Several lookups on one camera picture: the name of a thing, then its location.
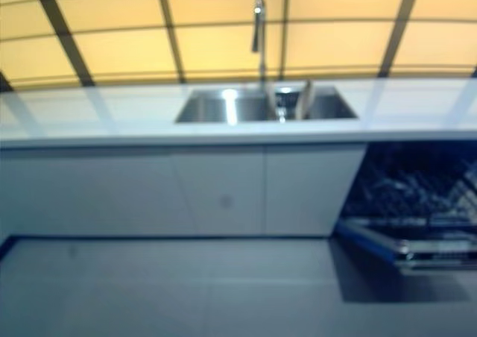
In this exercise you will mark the black slatted sink rack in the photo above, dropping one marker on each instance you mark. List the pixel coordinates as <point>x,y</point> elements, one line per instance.
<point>287,104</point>

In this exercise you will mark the wide white cabinet door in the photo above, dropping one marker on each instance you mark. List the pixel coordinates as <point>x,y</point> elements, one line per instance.
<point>112,191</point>

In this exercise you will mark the deep beige plate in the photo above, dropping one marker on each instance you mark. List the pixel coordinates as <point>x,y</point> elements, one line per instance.
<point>303,100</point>

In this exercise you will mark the narrow white cabinet door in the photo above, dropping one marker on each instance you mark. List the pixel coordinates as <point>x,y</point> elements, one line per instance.
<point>309,188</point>

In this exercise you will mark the stainless steel sink basin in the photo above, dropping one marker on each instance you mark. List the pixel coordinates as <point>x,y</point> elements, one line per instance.
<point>216,107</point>

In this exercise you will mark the chrome pull-down faucet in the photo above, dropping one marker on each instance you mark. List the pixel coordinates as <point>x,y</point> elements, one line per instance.
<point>261,35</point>

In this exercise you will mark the dishwasher door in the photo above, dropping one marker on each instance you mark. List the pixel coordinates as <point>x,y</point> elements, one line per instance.
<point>372,240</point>

